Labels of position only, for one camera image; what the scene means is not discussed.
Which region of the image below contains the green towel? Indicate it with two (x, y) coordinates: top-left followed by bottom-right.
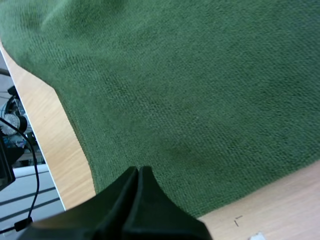
(0, 0), (320, 218)

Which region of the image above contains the black cable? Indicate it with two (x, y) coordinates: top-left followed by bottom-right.
(0, 116), (40, 234)

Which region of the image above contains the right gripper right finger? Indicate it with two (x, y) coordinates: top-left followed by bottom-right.
(122, 165), (213, 240)

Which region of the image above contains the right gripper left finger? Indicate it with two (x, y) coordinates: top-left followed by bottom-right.
(16, 166), (139, 240)

